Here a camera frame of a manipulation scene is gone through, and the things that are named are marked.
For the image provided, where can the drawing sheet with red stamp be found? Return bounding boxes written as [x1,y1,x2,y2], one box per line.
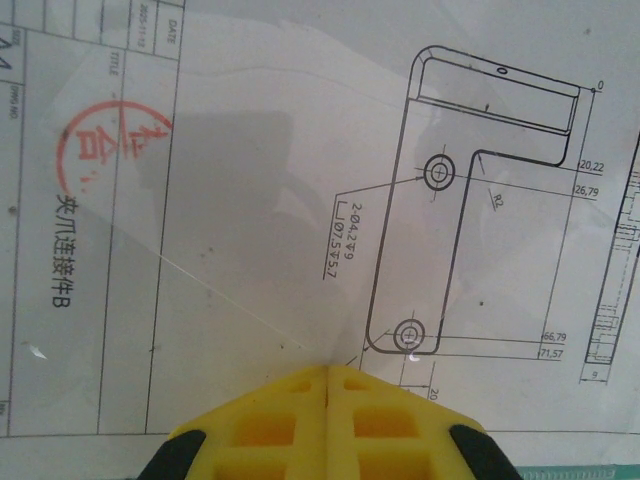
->
[0,0,640,440]

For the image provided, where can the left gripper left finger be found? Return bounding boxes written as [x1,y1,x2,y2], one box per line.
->
[139,366,328,480]

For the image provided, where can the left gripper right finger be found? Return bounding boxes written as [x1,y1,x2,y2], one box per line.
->
[325,365,521,480]

